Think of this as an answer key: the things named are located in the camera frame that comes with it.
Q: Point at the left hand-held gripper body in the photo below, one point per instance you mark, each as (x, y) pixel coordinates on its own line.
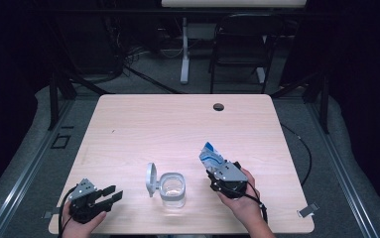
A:
(81, 208)

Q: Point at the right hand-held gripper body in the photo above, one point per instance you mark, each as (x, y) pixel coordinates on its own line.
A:
(230, 180)

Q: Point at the white and blue bag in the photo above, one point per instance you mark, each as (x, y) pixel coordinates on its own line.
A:
(210, 155)

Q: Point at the clear container with white lid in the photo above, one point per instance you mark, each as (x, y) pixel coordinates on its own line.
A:
(172, 190)

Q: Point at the person's left hand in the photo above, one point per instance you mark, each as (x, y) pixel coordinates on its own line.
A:
(78, 229)

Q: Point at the person's right hand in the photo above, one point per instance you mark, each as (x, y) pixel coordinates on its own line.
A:
(243, 205)

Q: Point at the white desk leg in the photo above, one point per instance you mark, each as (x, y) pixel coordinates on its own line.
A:
(185, 49)
(261, 74)

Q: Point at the black metal stand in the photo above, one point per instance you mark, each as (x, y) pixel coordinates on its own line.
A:
(53, 99)
(324, 102)

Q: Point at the black folding chair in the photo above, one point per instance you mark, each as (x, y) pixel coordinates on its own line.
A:
(243, 49)

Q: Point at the dark cabinet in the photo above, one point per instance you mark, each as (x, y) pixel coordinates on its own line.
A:
(88, 43)

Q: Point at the small grey metal bracket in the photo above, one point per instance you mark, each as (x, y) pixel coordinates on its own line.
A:
(47, 215)

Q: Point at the aluminium floor rail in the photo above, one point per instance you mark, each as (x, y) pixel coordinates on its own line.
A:
(343, 168)
(28, 168)

